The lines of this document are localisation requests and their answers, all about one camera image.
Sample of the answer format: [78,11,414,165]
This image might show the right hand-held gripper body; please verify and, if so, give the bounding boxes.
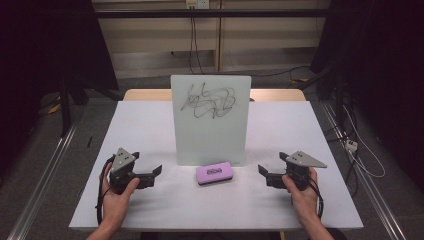
[284,150,328,192]

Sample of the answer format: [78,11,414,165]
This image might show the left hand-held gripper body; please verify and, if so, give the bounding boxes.
[109,147,148,195]

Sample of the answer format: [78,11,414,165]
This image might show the purple whiteboard eraser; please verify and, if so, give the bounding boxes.
[195,161,234,186]

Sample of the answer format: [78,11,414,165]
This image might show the frosted glass whiteboard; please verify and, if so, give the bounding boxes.
[170,74,252,167]

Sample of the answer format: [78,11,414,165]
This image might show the person's right hand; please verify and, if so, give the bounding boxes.
[281,166,322,229]

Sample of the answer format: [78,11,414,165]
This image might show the person's left hand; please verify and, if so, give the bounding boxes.
[99,162,141,231]

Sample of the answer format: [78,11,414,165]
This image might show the white table cover sheet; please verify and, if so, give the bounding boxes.
[68,100,364,231]

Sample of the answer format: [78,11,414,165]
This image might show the white power strip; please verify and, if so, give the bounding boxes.
[344,139,359,154]

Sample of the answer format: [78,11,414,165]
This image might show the wooden table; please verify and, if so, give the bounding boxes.
[123,88,307,103]

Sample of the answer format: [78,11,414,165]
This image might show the black metal stand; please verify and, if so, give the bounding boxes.
[58,73,90,138]

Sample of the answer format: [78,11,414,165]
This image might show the black curtain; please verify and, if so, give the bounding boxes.
[0,0,120,178]
[309,0,424,193]

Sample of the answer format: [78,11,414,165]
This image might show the black horizontal bar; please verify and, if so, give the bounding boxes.
[94,8,332,19]

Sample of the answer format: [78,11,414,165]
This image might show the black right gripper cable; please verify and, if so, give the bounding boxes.
[299,173,325,220]

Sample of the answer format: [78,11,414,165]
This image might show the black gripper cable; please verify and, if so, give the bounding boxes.
[299,173,325,220]
[95,155,116,226]

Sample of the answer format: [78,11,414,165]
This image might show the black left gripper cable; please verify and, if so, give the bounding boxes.
[95,155,116,226]

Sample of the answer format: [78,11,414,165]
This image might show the aluminium floor rail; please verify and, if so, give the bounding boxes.
[6,109,86,240]
[319,100,408,240]

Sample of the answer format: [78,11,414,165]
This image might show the white floor cable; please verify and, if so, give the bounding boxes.
[342,104,387,179]

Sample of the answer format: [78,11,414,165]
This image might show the black floor cable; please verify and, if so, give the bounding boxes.
[213,65,312,79]

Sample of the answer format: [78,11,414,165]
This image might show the black hanging cables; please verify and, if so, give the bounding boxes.
[188,16,205,75]

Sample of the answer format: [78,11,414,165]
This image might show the white wall outlet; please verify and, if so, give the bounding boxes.
[185,0,211,10]

